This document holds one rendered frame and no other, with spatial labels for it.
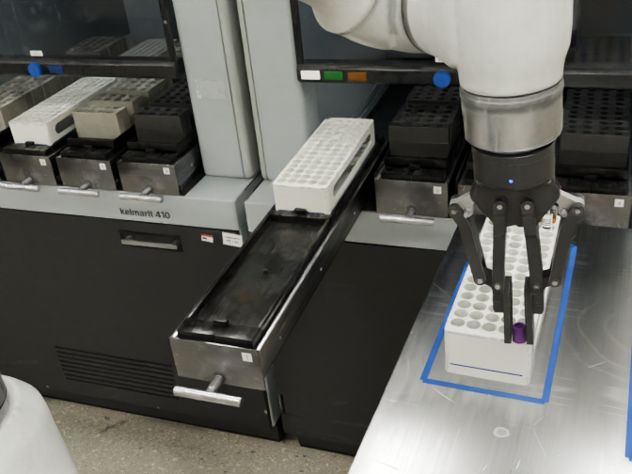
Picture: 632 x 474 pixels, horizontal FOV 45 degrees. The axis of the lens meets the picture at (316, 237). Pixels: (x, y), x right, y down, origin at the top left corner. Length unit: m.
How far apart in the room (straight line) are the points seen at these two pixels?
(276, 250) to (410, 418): 0.45
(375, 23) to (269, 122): 0.83
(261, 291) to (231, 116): 0.53
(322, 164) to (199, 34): 0.37
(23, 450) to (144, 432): 1.43
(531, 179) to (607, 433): 0.31
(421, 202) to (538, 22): 0.80
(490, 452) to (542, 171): 0.31
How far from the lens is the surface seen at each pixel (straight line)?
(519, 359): 0.91
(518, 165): 0.71
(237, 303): 1.12
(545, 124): 0.70
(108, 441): 2.17
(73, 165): 1.72
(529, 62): 0.66
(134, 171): 1.64
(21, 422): 0.75
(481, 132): 0.70
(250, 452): 2.03
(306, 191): 1.28
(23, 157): 1.80
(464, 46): 0.67
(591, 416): 0.91
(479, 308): 0.96
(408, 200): 1.42
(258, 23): 1.48
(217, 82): 1.56
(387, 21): 0.73
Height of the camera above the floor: 1.44
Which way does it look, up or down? 30 degrees down
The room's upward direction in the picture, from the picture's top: 6 degrees counter-clockwise
